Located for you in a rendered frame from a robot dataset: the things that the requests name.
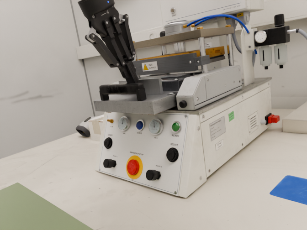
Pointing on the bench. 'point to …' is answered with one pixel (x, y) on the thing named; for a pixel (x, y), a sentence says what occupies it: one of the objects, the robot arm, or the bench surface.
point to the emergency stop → (133, 167)
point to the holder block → (172, 85)
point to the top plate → (189, 36)
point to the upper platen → (178, 47)
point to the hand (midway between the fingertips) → (130, 75)
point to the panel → (146, 149)
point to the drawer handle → (138, 87)
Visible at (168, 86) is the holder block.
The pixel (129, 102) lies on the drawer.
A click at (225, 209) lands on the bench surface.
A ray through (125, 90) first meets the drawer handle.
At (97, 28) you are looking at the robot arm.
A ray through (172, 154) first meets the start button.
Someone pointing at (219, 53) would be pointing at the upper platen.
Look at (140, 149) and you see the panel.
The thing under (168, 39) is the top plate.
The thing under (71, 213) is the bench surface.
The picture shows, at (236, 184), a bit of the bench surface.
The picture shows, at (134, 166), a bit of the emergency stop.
